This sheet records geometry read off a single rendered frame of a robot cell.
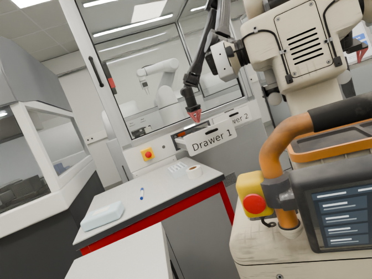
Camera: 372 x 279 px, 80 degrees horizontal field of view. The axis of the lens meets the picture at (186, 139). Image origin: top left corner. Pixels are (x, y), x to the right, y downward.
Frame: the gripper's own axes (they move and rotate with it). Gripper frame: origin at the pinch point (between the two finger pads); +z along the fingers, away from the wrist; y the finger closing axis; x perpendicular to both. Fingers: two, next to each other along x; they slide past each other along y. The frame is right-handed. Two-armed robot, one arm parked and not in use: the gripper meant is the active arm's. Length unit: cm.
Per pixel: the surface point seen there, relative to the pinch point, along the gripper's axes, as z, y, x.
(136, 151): 8.9, 20.8, 38.7
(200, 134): 5.1, -11.4, 3.7
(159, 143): 9.1, 21.4, 23.2
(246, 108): 9, 22, -44
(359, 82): 29, 37, -168
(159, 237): 13, -65, 39
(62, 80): -92, 370, 129
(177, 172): 16.1, -19.6, 23.0
